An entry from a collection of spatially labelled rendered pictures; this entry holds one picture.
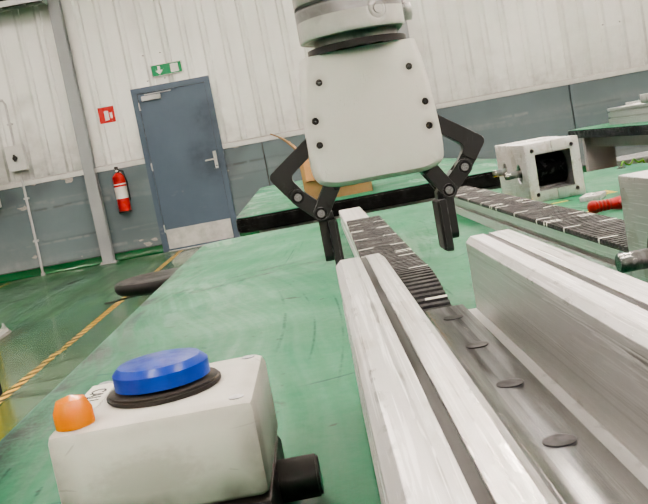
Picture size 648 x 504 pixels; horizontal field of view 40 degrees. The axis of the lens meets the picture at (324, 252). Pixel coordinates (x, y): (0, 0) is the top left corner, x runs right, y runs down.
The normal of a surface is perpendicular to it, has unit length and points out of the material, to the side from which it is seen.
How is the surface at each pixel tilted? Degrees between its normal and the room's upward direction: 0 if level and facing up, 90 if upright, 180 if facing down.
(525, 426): 0
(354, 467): 0
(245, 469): 90
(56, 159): 90
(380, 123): 92
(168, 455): 90
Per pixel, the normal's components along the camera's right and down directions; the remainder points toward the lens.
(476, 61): 0.03, 0.11
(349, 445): -0.18, -0.98
